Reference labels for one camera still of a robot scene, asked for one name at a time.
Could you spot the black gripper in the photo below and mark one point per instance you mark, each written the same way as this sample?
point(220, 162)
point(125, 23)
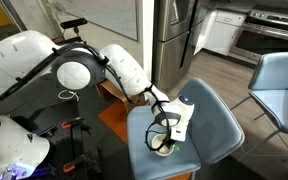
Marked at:
point(168, 137)

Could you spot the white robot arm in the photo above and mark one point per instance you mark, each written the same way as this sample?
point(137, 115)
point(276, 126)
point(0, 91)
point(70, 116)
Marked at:
point(20, 63)

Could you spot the white bowl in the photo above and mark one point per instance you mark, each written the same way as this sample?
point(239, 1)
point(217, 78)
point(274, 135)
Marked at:
point(158, 143)

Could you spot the blue padded chair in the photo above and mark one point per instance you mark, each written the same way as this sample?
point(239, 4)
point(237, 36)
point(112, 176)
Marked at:
point(214, 123)
point(280, 90)

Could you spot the orange floor mat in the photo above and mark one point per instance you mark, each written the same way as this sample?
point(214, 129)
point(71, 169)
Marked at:
point(114, 120)

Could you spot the wooden stool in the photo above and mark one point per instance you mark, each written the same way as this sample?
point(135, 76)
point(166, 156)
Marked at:
point(112, 89)

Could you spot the orange black clamp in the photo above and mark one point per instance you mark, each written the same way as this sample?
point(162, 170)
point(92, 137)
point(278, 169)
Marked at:
point(73, 124)
point(79, 164)

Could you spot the stainless steel refrigerator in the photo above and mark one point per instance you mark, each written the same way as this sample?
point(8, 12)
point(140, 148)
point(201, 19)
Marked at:
point(174, 40)

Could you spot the white kitchen cabinet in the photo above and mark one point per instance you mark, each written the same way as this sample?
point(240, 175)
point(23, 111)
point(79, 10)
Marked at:
point(222, 31)

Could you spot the stainless steel oven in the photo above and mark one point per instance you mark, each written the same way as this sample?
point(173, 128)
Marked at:
point(267, 33)

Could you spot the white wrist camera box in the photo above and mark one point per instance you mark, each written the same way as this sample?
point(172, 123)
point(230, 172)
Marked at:
point(178, 133)

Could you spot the black camera on stand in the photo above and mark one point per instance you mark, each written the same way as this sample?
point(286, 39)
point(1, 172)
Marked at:
point(73, 24)

